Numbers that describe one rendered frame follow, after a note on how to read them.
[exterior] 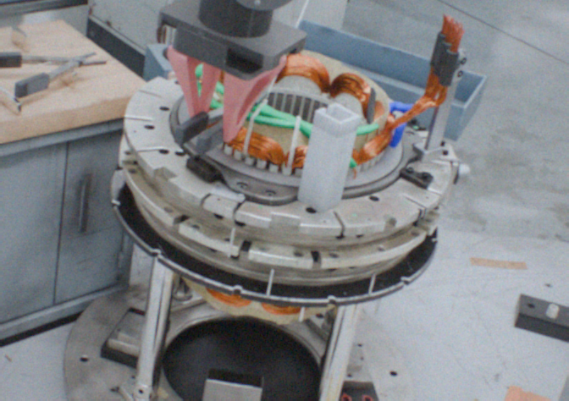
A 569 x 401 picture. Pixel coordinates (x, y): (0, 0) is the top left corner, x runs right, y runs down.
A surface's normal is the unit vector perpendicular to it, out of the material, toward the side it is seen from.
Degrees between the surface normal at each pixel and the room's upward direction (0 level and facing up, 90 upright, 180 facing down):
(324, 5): 90
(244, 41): 1
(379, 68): 90
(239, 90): 111
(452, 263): 0
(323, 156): 90
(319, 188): 90
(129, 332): 0
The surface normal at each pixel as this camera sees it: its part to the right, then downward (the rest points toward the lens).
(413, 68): -0.37, 0.41
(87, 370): 0.17, -0.85
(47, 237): 0.65, 0.48
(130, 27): -0.70, 0.22
